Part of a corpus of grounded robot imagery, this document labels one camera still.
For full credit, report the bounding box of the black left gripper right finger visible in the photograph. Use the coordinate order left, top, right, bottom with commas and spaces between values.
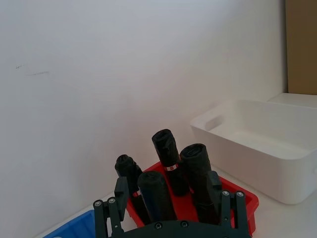
207, 170, 249, 232

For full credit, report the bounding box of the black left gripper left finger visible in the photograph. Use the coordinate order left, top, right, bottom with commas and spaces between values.
93, 176, 130, 238

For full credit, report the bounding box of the black bag roll, red band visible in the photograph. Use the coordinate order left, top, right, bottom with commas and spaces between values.
114, 154, 152, 224

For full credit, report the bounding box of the white plastic bin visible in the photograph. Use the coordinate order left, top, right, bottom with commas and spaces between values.
190, 99, 317, 205

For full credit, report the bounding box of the red plastic bin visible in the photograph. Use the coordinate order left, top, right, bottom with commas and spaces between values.
125, 161, 260, 238

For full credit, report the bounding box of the blue plastic bin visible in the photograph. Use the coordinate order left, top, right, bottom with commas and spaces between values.
33, 209, 96, 238

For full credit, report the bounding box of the black bag roll, white band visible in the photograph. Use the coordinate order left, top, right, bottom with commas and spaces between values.
152, 128, 189, 196

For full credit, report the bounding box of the brown cardboard panel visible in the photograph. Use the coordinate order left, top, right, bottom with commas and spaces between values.
284, 0, 317, 96

